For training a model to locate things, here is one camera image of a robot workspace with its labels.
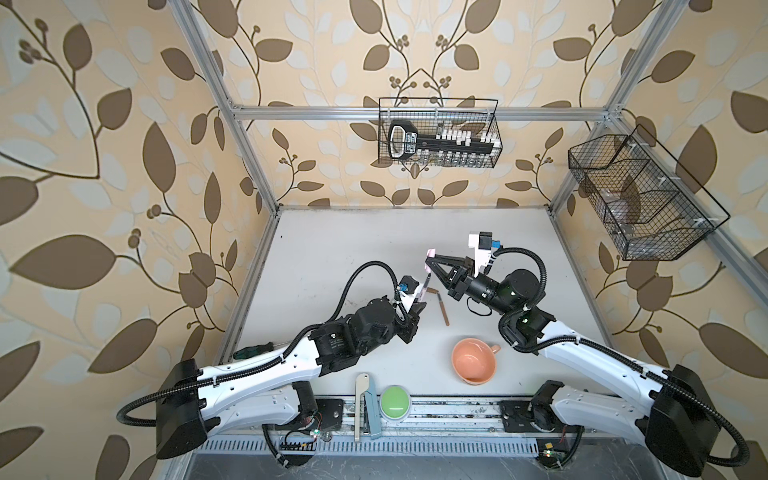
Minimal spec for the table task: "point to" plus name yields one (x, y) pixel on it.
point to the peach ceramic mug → (474, 360)
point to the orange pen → (443, 310)
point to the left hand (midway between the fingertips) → (426, 302)
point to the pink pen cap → (431, 253)
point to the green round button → (395, 403)
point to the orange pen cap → (431, 290)
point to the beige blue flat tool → (365, 385)
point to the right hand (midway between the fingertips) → (429, 263)
